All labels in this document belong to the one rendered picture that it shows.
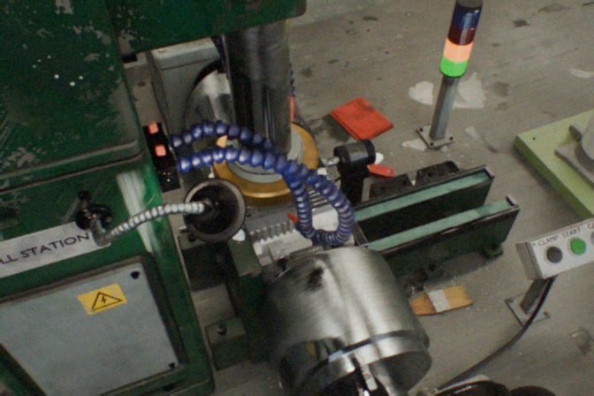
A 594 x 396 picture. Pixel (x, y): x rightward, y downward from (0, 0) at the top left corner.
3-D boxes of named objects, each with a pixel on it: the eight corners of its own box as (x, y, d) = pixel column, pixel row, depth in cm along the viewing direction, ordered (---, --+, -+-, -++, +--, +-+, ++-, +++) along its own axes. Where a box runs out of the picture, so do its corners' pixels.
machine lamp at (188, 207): (95, 311, 63) (57, 244, 53) (80, 231, 70) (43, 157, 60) (257, 259, 67) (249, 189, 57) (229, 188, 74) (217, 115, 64)
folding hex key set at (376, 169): (360, 173, 155) (360, 169, 153) (362, 165, 157) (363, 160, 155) (392, 182, 153) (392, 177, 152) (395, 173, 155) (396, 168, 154)
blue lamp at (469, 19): (459, 32, 133) (463, 14, 130) (445, 18, 137) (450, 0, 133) (483, 26, 135) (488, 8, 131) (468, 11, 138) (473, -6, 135)
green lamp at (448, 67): (447, 79, 144) (451, 64, 140) (435, 64, 147) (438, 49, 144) (469, 73, 145) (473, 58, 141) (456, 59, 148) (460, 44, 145)
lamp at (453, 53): (451, 64, 140) (455, 49, 137) (438, 49, 144) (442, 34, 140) (473, 58, 141) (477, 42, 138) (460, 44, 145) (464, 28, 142)
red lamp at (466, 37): (455, 49, 137) (459, 32, 133) (442, 34, 140) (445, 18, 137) (477, 42, 138) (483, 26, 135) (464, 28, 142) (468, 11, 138)
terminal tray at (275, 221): (247, 247, 107) (244, 224, 101) (231, 204, 113) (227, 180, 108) (308, 228, 110) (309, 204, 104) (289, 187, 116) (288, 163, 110)
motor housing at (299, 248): (259, 308, 116) (253, 254, 102) (232, 234, 127) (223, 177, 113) (352, 276, 121) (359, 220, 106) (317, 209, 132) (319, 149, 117)
